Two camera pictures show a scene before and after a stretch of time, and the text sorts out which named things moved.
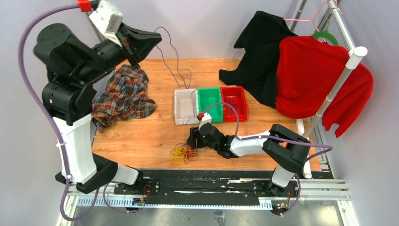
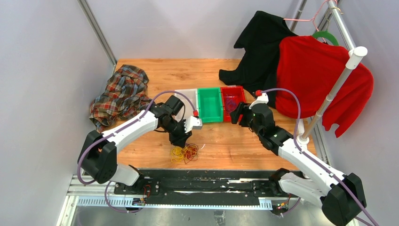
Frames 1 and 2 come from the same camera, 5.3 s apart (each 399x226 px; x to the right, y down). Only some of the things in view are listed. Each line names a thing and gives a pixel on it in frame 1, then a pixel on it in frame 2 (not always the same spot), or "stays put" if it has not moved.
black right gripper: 194,135 → 242,108
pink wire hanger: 313,19 stays put
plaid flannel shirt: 125,97 stays put
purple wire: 171,58 → 230,103
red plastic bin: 235,95 stays put
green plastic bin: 207,96 stays put
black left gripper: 136,42 → 181,139
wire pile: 183,152 stays put
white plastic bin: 186,106 stays put
